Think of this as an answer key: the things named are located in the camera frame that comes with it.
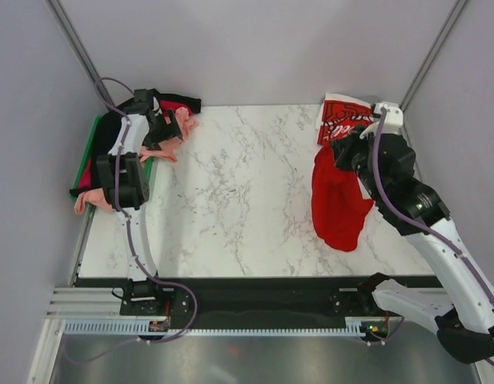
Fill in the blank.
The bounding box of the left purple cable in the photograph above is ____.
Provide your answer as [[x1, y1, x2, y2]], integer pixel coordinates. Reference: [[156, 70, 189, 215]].
[[62, 76, 198, 365]]

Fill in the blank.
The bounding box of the white slotted cable duct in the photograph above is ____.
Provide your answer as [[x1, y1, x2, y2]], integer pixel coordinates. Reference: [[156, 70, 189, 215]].
[[63, 318, 380, 337]]

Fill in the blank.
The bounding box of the aluminium frame post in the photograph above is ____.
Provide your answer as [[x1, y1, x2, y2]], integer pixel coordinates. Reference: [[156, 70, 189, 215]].
[[46, 0, 114, 109], [396, 0, 472, 117]]

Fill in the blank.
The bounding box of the black t-shirt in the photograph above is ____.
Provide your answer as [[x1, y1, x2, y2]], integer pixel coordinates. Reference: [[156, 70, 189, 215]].
[[70, 88, 202, 198]]

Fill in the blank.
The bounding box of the salmon pink t-shirt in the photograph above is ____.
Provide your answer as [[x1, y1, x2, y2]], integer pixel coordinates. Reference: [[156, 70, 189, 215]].
[[74, 106, 198, 215]]

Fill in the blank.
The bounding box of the folded red Coca-Cola t-shirt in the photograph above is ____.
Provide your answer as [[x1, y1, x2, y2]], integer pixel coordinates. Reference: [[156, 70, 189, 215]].
[[315, 93, 374, 146]]

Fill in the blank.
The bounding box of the right aluminium frame post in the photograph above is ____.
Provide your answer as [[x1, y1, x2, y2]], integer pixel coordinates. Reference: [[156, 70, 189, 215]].
[[396, 0, 472, 117]]

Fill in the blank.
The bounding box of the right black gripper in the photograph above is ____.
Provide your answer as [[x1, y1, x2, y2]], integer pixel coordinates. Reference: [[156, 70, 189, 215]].
[[331, 123, 384, 201]]

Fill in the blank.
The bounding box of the aluminium extrusion rail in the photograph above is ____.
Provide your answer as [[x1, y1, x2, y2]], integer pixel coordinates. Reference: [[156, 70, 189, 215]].
[[45, 286, 126, 320]]

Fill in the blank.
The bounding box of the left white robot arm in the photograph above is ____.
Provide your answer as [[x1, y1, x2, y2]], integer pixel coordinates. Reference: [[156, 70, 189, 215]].
[[96, 89, 182, 316]]

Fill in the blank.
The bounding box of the green plastic tray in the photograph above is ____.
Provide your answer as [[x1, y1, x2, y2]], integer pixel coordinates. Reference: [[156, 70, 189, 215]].
[[70, 113, 149, 214]]

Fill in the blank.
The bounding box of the left aluminium frame post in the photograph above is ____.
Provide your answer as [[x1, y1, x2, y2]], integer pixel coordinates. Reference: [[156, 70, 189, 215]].
[[46, 0, 114, 109]]

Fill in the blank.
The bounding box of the plain red t-shirt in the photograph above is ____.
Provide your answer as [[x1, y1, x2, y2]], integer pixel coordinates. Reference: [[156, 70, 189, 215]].
[[311, 143, 374, 252]]

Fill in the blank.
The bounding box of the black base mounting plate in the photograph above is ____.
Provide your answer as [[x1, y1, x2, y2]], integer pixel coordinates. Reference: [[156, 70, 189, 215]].
[[74, 275, 448, 331]]

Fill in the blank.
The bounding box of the magenta t-shirt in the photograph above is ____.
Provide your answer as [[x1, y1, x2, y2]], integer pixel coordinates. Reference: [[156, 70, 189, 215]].
[[70, 94, 201, 197]]

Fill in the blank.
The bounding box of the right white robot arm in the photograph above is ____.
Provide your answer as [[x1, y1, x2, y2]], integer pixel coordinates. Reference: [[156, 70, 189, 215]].
[[331, 102, 494, 367]]

